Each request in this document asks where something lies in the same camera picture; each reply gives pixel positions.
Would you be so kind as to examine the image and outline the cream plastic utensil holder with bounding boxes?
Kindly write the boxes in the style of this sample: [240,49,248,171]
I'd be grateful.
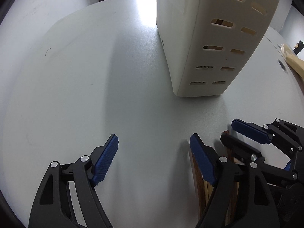
[157,0,279,97]

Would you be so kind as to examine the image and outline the round table cable grommet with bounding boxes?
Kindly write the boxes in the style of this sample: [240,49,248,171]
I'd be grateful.
[277,60,287,73]

